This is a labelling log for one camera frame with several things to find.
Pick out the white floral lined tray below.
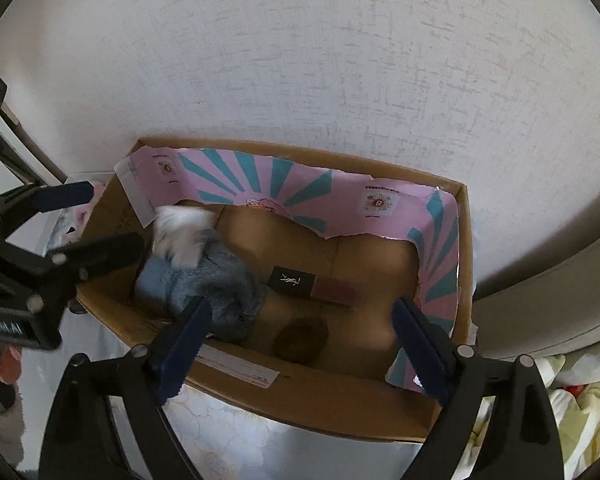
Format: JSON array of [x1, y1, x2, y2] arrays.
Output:
[[24, 179, 432, 480]]

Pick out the grey knitted hat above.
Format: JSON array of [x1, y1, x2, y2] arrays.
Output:
[[134, 229, 266, 342]]

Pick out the black red lipstick box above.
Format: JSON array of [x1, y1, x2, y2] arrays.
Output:
[[268, 266, 361, 307]]

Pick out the panda sock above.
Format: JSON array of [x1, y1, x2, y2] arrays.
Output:
[[152, 206, 216, 269]]

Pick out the yellow floral bedding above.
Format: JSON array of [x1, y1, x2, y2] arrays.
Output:
[[467, 351, 600, 480]]

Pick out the person's left hand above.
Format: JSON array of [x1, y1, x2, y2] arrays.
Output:
[[0, 346, 22, 385]]

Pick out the pink lined cardboard box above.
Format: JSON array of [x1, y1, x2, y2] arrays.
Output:
[[83, 139, 474, 442]]

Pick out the white door frame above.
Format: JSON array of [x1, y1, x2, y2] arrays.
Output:
[[0, 104, 67, 185]]

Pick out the brown scrunchie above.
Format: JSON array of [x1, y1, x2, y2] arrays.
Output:
[[272, 318, 329, 366]]

